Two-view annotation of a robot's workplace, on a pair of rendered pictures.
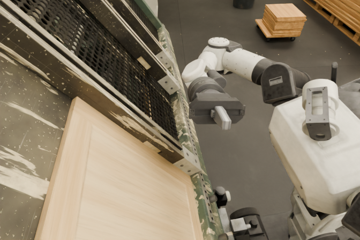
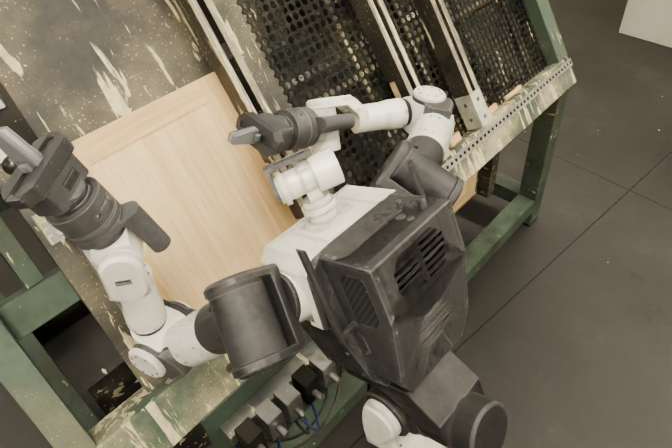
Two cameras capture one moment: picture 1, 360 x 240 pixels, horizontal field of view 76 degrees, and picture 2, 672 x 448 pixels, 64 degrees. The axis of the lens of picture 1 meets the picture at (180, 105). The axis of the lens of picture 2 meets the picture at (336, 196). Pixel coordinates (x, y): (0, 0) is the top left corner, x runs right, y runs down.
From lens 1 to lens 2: 94 cm
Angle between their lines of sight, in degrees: 40
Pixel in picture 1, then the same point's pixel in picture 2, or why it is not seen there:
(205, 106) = (248, 122)
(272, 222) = not seen: outside the picture
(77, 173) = (153, 122)
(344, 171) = (279, 247)
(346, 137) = (321, 230)
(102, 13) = (359, 2)
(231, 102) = (266, 129)
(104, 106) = (232, 94)
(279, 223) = not seen: outside the picture
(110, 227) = (145, 177)
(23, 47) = (185, 9)
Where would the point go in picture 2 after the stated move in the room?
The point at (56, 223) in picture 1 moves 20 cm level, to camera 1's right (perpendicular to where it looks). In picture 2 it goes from (109, 133) to (145, 174)
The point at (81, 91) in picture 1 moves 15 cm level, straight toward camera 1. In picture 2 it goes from (217, 67) to (182, 98)
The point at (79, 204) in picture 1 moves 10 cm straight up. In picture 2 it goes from (135, 140) to (120, 102)
